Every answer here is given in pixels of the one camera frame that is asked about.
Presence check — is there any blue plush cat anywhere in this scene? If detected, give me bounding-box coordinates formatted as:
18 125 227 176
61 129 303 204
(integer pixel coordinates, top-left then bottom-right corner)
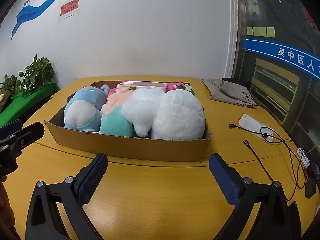
63 85 110 132

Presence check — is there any pink pig plush teal shirt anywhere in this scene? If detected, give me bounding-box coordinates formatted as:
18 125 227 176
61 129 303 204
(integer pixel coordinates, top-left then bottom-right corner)
99 88 135 137

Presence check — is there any white pink tray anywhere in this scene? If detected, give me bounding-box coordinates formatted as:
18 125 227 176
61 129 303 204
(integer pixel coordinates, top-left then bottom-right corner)
117 81 167 91

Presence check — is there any white plush sheep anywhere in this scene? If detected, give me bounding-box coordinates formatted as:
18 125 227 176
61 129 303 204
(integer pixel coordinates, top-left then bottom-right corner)
121 88 206 140

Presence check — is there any pink plush bear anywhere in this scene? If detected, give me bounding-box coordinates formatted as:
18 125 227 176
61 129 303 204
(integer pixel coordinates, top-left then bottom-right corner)
109 80 195 95

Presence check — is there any green tablecloth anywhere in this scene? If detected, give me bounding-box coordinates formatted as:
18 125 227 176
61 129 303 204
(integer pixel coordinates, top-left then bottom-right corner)
1 83 60 127

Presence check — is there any green potted plant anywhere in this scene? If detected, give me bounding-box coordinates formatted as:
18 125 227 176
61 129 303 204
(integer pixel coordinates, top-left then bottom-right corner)
19 54 55 97
1 74 21 95

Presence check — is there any black power adapter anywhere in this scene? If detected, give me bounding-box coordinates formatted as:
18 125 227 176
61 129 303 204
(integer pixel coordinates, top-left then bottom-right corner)
305 163 319 199

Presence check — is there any white power strip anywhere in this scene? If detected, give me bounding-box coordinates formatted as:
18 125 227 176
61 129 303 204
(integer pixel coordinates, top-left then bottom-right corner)
297 148 310 169

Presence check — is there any white paper packet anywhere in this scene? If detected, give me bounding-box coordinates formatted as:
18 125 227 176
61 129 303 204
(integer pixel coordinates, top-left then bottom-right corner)
237 114 274 142

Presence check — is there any brown cardboard box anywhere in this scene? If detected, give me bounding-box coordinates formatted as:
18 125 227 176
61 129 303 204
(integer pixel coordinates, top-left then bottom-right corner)
44 79 212 163

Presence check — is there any grey canvas bag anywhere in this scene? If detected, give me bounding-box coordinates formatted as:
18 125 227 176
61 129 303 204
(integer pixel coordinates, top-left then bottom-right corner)
202 78 257 108

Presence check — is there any blue banner with white text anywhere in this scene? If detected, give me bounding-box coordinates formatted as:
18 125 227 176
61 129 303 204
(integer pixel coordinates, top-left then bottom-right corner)
245 38 320 82

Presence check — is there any yellow sticky note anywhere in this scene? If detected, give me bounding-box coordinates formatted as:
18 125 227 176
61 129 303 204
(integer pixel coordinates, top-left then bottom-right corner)
266 27 275 38
259 27 267 37
247 27 253 36
253 27 260 36

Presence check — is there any round red window sticker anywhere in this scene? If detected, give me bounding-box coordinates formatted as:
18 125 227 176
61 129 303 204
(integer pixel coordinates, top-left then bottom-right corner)
303 8 320 35

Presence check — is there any cartoon sheep poster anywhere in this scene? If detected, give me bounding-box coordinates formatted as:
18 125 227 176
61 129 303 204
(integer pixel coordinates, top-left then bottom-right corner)
246 0 263 21

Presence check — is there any black cable with plug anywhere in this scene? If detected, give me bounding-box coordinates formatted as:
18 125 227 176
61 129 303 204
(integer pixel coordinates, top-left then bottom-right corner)
242 139 301 202

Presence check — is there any red wall notice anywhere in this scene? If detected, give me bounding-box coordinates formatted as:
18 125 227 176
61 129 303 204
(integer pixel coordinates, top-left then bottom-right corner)
60 0 79 17

